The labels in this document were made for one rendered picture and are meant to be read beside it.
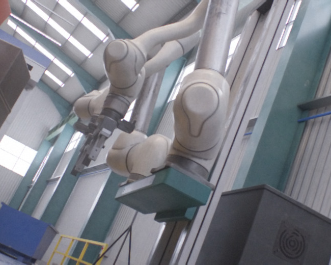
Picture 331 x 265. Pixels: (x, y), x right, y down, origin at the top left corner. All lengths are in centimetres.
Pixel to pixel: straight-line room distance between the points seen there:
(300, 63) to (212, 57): 1022
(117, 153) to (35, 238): 838
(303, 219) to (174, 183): 52
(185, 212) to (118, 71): 54
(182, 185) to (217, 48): 44
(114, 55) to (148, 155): 63
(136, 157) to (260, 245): 69
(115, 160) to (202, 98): 91
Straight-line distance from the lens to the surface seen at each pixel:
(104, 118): 149
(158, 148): 192
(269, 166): 1038
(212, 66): 139
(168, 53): 206
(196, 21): 171
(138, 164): 192
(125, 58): 140
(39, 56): 642
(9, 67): 97
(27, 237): 1040
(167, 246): 182
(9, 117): 643
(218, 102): 127
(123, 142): 207
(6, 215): 1054
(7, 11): 116
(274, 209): 161
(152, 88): 217
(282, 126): 1080
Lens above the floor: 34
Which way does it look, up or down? 19 degrees up
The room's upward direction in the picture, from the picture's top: 24 degrees clockwise
